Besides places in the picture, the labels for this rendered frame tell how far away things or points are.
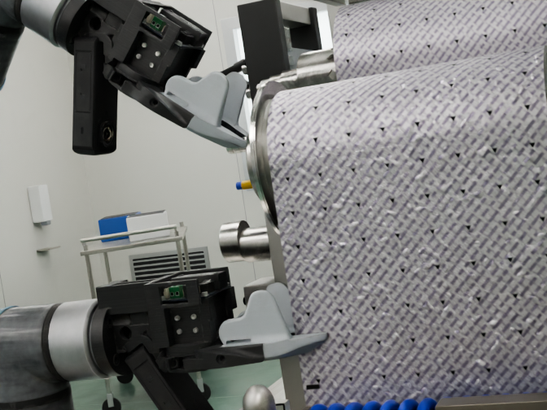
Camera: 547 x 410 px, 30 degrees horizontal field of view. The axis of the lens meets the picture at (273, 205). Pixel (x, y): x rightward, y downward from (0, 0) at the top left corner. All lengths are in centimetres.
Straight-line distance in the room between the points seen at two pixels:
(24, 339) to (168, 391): 15
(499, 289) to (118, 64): 40
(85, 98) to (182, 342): 25
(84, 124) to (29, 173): 588
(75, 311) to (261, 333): 18
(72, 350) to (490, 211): 39
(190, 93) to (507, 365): 37
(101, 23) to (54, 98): 627
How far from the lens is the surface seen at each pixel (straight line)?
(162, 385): 94
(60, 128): 727
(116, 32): 99
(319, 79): 116
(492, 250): 84
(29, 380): 99
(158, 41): 94
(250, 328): 88
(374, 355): 87
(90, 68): 99
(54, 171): 713
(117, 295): 94
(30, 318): 99
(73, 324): 95
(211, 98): 93
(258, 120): 89
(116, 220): 589
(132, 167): 727
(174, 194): 714
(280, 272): 96
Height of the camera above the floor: 126
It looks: 3 degrees down
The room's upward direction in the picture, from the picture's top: 9 degrees counter-clockwise
